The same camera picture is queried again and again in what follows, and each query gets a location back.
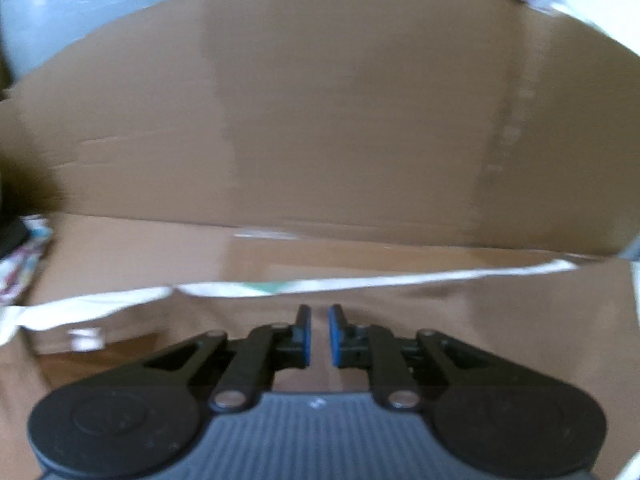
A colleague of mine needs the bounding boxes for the brown printed t-shirt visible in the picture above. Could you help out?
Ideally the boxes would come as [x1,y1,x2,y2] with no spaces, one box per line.
[1,259,639,479]

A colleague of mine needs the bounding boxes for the brown cardboard sheet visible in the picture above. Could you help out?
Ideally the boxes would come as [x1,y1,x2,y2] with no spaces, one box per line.
[1,0,639,304]

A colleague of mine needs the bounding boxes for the cream bear print blanket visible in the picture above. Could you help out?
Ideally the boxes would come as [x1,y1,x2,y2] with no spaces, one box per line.
[1,259,578,344]

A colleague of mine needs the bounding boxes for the colourful dotted cloth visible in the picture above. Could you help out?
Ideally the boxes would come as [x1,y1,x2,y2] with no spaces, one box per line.
[1,214,53,307]

